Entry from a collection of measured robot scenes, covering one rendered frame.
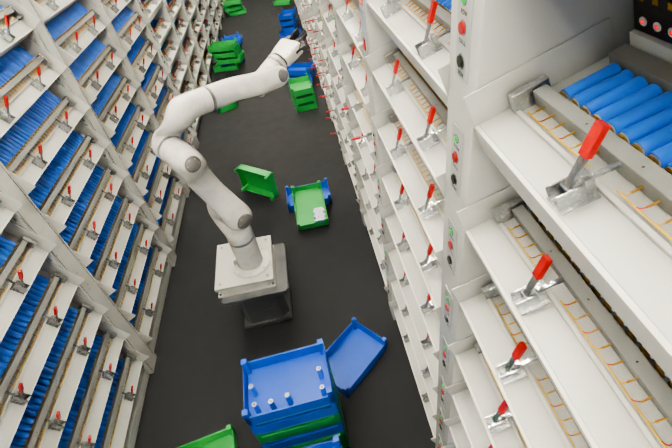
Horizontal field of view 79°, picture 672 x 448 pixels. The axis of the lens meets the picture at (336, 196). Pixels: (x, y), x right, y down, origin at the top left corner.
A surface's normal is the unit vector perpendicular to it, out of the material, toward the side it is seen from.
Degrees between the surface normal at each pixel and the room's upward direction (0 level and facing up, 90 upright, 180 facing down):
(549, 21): 90
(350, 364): 0
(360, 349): 0
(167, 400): 0
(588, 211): 21
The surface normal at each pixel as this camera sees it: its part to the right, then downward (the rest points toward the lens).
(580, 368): -0.48, -0.64
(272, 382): -0.14, -0.76
